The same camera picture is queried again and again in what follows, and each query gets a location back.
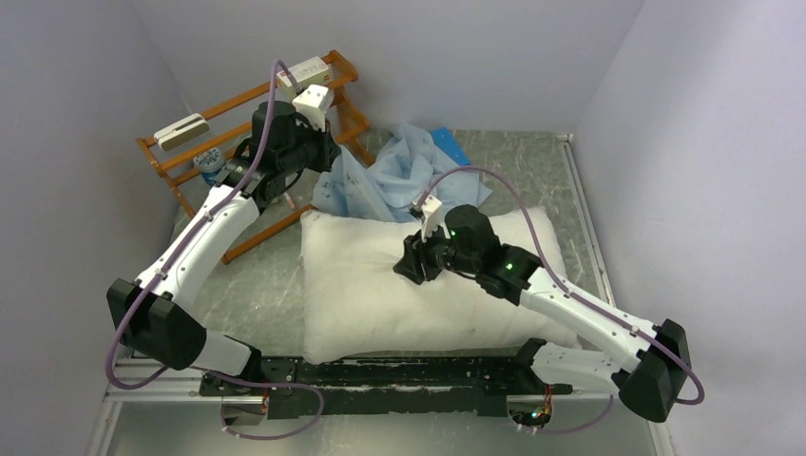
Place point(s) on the light blue pillowcase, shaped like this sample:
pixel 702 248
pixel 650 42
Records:
pixel 404 167

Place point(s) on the pink white pen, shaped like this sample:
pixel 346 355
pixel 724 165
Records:
pixel 290 201

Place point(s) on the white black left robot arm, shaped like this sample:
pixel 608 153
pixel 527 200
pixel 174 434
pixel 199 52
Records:
pixel 150 312

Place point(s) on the blue lidded jar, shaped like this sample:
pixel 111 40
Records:
pixel 209 164

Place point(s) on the white eraser block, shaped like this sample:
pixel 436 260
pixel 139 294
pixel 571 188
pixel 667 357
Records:
pixel 181 132

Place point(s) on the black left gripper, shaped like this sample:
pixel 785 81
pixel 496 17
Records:
pixel 329 149

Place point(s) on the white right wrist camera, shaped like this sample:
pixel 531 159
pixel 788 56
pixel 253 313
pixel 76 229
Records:
pixel 428 209

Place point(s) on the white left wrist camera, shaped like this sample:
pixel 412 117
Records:
pixel 313 104

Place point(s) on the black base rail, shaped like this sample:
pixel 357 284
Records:
pixel 484 385

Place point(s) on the blue flat board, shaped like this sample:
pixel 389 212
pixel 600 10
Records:
pixel 445 141

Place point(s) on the aluminium frame rail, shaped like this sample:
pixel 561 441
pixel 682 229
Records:
pixel 171 387

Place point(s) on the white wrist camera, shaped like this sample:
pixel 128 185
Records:
pixel 313 104
pixel 428 209

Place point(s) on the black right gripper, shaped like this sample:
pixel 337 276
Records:
pixel 415 254

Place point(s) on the white pillow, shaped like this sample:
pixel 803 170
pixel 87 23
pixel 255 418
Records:
pixel 355 304

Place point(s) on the white red box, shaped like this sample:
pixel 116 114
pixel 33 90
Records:
pixel 314 71

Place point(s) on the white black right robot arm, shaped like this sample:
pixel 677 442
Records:
pixel 643 363

